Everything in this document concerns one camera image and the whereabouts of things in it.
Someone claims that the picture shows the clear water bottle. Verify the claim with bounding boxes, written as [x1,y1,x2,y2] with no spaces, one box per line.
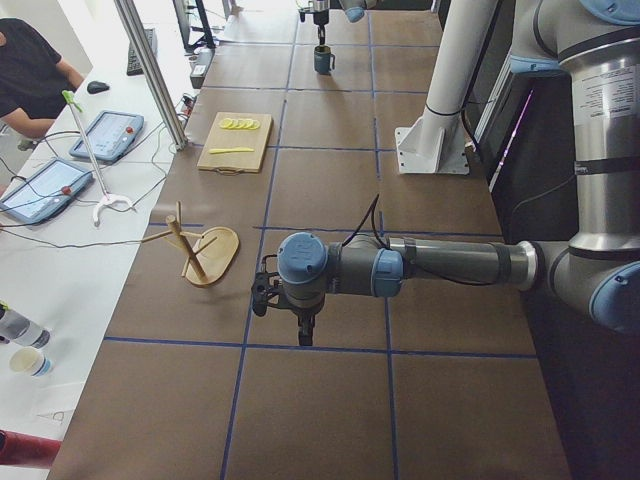
[1,302,50,349]

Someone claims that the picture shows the bamboo cutting board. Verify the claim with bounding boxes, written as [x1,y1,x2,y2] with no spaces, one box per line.
[197,111,273,174]

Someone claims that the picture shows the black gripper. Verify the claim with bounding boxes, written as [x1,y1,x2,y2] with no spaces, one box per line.
[251,254,320,346]
[298,0,330,45]

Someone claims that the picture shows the dark green HOME mug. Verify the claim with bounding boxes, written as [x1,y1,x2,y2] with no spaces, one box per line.
[314,45,335,75]

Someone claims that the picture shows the paper cup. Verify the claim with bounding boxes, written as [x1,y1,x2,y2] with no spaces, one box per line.
[9,347,52,377]

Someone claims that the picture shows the teach pendant tablet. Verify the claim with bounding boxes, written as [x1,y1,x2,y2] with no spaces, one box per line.
[85,110,144,164]
[1,158,93,225]

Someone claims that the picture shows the aluminium frame post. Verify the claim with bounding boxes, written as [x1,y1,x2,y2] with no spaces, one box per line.
[114,0,188,151]

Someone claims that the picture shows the far teach pendant tablet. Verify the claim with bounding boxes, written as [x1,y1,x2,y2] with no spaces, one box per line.
[85,110,144,164]

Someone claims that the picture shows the black computer mouse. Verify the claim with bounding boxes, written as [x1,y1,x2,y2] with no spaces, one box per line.
[86,80,110,94]

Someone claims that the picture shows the person in black shirt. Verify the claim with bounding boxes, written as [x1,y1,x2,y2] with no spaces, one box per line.
[1,18,84,139]

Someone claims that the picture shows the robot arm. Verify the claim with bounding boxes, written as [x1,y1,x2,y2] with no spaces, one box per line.
[296,0,378,46]
[251,1,639,346]

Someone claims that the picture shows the near teach pendant tablet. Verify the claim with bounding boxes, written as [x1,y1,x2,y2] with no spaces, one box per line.
[1,158,93,225]

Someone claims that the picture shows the black keyboard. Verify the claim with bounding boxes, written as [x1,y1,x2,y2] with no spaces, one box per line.
[126,28,159,77]

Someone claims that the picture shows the wooden cup storage rack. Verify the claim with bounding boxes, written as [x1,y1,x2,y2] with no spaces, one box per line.
[141,201,240,288]

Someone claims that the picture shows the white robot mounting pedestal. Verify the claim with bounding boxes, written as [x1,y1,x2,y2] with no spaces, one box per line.
[395,0,498,175]

